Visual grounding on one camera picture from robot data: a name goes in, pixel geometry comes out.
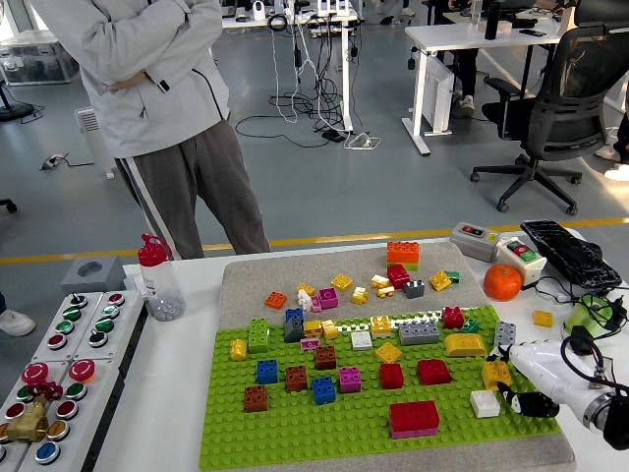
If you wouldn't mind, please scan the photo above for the person's hand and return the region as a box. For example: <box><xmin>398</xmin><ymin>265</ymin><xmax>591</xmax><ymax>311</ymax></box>
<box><xmin>104</xmin><ymin>70</ymin><xmax>151</xmax><ymax>94</ymax></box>

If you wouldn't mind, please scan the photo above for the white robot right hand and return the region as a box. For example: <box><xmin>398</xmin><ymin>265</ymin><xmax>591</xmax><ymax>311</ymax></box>
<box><xmin>484</xmin><ymin>340</ymin><xmax>610</xmax><ymax>420</ymax></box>

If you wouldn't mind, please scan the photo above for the large yellow square brick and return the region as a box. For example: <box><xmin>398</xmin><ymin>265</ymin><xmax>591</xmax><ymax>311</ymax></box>
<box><xmin>482</xmin><ymin>360</ymin><xmax>513</xmax><ymax>391</ymax></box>

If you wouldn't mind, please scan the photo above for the long red brick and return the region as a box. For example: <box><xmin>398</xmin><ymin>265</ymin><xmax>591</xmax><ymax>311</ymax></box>
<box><xmin>388</xmin><ymin>400</ymin><xmax>441</xmax><ymax>432</ymax></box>

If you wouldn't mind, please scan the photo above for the green studded baseplate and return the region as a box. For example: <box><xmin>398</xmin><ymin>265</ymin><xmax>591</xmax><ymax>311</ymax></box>
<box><xmin>199</xmin><ymin>304</ymin><xmax>561</xmax><ymax>469</ymax></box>

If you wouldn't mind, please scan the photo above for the person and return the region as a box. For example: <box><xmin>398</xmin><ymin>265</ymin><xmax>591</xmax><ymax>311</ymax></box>
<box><xmin>0</xmin><ymin>292</ymin><xmax>36</xmax><ymax>337</ymax></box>
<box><xmin>29</xmin><ymin>0</ymin><xmax>271</xmax><ymax>261</ymax></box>
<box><xmin>425</xmin><ymin>0</ymin><xmax>487</xmax><ymax>118</ymax></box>
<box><xmin>593</xmin><ymin>78</ymin><xmax>629</xmax><ymax>183</ymax></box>

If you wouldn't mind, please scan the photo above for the white square brick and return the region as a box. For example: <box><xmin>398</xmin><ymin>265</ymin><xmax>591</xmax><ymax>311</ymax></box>
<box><xmin>469</xmin><ymin>389</ymin><xmax>501</xmax><ymax>419</ymax></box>

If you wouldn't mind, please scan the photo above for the white panel heater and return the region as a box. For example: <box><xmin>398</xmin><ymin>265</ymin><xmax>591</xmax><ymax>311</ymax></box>
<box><xmin>74</xmin><ymin>106</ymin><xmax>119</xmax><ymax>180</ymax></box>

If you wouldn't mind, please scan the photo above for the yellow curved long brick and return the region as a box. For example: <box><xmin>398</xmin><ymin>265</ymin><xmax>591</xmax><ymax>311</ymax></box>
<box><xmin>444</xmin><ymin>332</ymin><xmax>488</xmax><ymax>358</ymax></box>

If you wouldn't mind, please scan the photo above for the orange fruit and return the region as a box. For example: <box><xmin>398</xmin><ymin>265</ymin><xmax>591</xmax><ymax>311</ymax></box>
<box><xmin>483</xmin><ymin>264</ymin><xmax>524</xmax><ymax>302</ymax></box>

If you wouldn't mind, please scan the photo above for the red brick with white studs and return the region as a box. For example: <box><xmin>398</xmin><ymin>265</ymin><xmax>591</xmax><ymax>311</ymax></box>
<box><xmin>441</xmin><ymin>306</ymin><xmax>466</xmax><ymax>330</ymax></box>

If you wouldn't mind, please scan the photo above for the transparent storage case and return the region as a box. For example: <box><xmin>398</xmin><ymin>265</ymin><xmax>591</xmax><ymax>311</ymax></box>
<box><xmin>0</xmin><ymin>28</ymin><xmax>80</xmax><ymax>88</ymax></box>

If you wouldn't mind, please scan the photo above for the red rounded brick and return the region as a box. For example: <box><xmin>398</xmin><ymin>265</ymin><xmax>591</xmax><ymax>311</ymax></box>
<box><xmin>417</xmin><ymin>359</ymin><xmax>453</xmax><ymax>385</ymax></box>

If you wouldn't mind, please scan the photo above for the grey floor socket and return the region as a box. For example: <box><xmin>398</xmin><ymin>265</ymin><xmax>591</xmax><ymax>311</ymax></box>
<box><xmin>38</xmin><ymin>152</ymin><xmax>70</xmax><ymax>172</ymax></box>

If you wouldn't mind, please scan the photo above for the black fan stand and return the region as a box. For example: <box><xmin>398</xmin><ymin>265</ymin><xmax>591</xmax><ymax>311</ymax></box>
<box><xmin>0</xmin><ymin>81</ymin><xmax>34</xmax><ymax>123</ymax></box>

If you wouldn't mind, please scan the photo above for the black keyboard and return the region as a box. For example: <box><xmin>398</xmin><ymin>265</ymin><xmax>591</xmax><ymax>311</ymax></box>
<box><xmin>519</xmin><ymin>219</ymin><xmax>623</xmax><ymax>290</ymax></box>

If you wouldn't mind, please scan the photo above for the long grey brick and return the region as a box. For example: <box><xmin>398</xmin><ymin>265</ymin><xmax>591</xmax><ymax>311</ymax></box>
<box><xmin>397</xmin><ymin>321</ymin><xmax>442</xmax><ymax>346</ymax></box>

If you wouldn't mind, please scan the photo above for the long magenta brick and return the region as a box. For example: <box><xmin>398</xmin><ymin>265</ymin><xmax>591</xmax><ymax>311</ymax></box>
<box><xmin>391</xmin><ymin>426</ymin><xmax>440</xmax><ymax>440</ymax></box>

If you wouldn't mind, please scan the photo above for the dark red square brick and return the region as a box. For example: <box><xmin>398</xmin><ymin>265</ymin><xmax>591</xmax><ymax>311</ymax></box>
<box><xmin>386</xmin><ymin>264</ymin><xmax>412</xmax><ymax>290</ymax></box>

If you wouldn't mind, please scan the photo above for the long orange brick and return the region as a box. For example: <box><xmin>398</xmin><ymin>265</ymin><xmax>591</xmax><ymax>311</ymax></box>
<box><xmin>386</xmin><ymin>241</ymin><xmax>422</xmax><ymax>266</ymax></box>

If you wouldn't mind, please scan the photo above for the magenta square brick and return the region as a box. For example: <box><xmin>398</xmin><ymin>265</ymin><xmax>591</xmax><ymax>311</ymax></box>
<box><xmin>338</xmin><ymin>367</ymin><xmax>364</xmax><ymax>394</ymax></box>

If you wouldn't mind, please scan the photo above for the grey block with round hole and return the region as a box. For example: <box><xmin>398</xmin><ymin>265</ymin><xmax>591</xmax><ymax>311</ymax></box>
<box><xmin>60</xmin><ymin>255</ymin><xmax>127</xmax><ymax>298</ymax></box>

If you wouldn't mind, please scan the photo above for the clear bottle with red cap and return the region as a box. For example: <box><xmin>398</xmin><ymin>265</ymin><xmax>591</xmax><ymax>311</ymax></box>
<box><xmin>137</xmin><ymin>232</ymin><xmax>187</xmax><ymax>323</ymax></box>

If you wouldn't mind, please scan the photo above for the brown square brick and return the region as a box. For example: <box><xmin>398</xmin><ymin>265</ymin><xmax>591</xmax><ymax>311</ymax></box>
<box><xmin>244</xmin><ymin>384</ymin><xmax>269</xmax><ymax>413</ymax></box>
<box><xmin>315</xmin><ymin>345</ymin><xmax>339</xmax><ymax>372</ymax></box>
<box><xmin>285</xmin><ymin>365</ymin><xmax>310</xmax><ymax>393</ymax></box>

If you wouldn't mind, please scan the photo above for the grey felt mat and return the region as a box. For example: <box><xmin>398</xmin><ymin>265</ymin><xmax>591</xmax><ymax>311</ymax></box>
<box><xmin>217</xmin><ymin>241</ymin><xmax>577</xmax><ymax>472</ymax></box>

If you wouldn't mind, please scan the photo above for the grey four-button control box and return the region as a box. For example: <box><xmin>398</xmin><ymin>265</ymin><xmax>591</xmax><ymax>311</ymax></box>
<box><xmin>30</xmin><ymin>292</ymin><xmax>105</xmax><ymax>363</ymax></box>
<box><xmin>72</xmin><ymin>289</ymin><xmax>147</xmax><ymax>363</ymax></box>

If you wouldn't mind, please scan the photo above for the black mesh office chair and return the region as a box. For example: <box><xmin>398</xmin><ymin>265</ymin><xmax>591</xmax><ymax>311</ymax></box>
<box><xmin>469</xmin><ymin>0</ymin><xmax>629</xmax><ymax>216</ymax></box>

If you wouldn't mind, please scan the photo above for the dark grey slope brick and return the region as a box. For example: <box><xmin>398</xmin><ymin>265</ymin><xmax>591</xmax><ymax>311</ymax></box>
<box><xmin>284</xmin><ymin>316</ymin><xmax>307</xmax><ymax>344</ymax></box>

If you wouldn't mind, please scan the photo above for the white panel under desk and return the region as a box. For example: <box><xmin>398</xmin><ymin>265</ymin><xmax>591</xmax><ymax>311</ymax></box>
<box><xmin>421</xmin><ymin>51</ymin><xmax>454</xmax><ymax>135</ymax></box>

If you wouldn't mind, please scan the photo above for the grey box with mushroom button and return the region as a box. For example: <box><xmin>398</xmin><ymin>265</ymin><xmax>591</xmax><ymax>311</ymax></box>
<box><xmin>0</xmin><ymin>361</ymin><xmax>70</xmax><ymax>472</ymax></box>
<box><xmin>17</xmin><ymin>358</ymin><xmax>124</xmax><ymax>472</ymax></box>

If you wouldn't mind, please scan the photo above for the white office desk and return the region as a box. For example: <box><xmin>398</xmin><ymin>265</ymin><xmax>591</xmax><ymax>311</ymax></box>
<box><xmin>401</xmin><ymin>19</ymin><xmax>561</xmax><ymax>157</ymax></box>

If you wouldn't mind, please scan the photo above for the black servo with wires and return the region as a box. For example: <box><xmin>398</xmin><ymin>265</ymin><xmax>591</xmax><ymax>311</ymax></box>
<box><xmin>568</xmin><ymin>325</ymin><xmax>603</xmax><ymax>358</ymax></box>

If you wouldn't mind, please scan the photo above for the black plug with cord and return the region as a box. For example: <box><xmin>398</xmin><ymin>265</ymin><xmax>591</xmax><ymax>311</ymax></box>
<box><xmin>533</xmin><ymin>274</ymin><xmax>629</xmax><ymax>335</ymax></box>

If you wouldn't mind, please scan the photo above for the white red-green switch box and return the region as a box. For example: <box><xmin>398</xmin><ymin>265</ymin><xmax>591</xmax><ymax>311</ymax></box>
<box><xmin>496</xmin><ymin>237</ymin><xmax>547</xmax><ymax>289</ymax></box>

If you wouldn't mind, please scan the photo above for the grey switch box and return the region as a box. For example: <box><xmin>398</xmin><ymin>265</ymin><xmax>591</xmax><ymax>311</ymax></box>
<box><xmin>448</xmin><ymin>221</ymin><xmax>502</xmax><ymax>263</ymax></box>

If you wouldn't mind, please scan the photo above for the white desk with cables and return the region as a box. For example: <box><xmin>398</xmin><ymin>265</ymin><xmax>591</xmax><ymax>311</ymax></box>
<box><xmin>220</xmin><ymin>0</ymin><xmax>368</xmax><ymax>134</ymax></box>

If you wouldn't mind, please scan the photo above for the brass valve with red handle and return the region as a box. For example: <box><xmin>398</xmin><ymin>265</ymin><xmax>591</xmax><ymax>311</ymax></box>
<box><xmin>4</xmin><ymin>382</ymin><xmax>64</xmax><ymax>443</ymax></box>

